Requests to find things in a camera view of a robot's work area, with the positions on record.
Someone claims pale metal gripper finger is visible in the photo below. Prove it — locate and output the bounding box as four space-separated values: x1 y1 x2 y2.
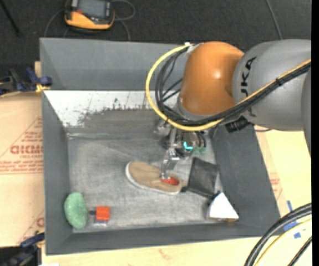
160 149 180 181

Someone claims tan slip-on shoe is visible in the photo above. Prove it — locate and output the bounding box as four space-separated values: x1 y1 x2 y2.
125 160 183 196

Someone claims black pouch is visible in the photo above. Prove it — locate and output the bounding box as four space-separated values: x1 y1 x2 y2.
181 157 220 200

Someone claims grey metal bin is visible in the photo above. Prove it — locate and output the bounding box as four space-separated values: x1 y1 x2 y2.
39 37 282 255

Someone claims white triangular block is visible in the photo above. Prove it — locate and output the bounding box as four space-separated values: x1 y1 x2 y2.
206 191 240 222

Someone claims small red box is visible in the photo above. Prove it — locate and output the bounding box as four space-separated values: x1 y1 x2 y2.
89 206 112 226

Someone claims green oval sponge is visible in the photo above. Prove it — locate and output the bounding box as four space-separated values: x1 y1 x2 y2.
63 192 89 229

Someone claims brown cardboard board red print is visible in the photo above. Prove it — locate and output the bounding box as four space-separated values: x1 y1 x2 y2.
0 92 47 249

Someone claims black cylinder on white bracket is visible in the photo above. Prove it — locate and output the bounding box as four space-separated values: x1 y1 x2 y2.
225 118 251 134

